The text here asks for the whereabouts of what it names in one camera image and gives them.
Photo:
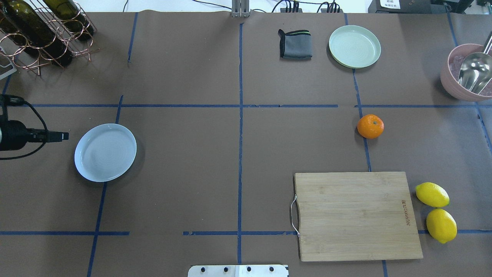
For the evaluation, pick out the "light green plate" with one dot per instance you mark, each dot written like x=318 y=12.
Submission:
x=354 y=46

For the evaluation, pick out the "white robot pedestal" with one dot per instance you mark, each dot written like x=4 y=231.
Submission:
x=251 y=270

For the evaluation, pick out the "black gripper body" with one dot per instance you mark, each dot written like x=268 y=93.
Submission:
x=14 y=135

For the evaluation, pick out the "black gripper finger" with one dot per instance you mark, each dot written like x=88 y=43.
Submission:
x=57 y=136

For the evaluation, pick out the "orange mandarin fruit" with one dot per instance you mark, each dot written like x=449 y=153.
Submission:
x=370 y=126

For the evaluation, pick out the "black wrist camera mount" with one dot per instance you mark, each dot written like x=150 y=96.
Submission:
x=10 y=100

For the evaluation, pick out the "metal scoop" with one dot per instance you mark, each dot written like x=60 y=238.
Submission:
x=475 y=71

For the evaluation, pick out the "light blue plate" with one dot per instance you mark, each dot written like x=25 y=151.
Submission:
x=105 y=152

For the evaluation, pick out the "aluminium frame post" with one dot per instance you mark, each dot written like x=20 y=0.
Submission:
x=240 y=8

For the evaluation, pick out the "yellow lemon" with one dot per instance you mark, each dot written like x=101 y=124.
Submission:
x=441 y=225
x=432 y=195

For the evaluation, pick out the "copper wire bottle rack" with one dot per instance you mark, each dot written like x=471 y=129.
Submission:
x=16 y=48

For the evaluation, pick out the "black computer box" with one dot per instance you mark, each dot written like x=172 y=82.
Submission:
x=406 y=7

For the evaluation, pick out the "folded grey cloth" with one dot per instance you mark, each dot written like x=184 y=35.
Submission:
x=295 y=45

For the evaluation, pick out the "wooden cutting board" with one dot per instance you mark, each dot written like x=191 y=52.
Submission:
x=355 y=216

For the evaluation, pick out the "dark wine bottle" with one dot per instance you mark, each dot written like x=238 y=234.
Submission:
x=38 y=33
x=72 y=18

